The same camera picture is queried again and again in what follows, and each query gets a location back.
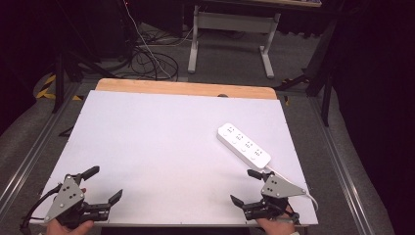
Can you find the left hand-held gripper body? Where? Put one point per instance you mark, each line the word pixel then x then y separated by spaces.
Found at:
pixel 65 199

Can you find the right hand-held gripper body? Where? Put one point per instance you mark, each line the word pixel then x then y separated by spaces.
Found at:
pixel 279 189

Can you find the white power strip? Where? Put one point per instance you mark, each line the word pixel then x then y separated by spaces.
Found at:
pixel 244 145

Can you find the person's left hand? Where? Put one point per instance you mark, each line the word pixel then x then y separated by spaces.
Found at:
pixel 65 230

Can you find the person's right hand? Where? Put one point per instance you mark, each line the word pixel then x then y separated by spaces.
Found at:
pixel 277 226

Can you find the white table board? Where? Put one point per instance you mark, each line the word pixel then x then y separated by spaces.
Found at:
pixel 169 156

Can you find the yellow black floor tape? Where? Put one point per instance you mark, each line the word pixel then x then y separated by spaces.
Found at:
pixel 47 86

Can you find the black tripod stand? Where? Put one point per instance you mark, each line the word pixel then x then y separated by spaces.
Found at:
pixel 59 81

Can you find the wooden table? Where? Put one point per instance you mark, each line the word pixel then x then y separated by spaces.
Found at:
pixel 182 87

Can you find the black metal stand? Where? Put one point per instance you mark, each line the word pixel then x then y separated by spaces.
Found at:
pixel 326 84

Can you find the aluminium floor rail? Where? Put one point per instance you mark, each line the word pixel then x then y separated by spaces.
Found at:
pixel 36 150
pixel 342 169

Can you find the white metal desk frame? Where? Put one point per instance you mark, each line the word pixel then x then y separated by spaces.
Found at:
pixel 228 21

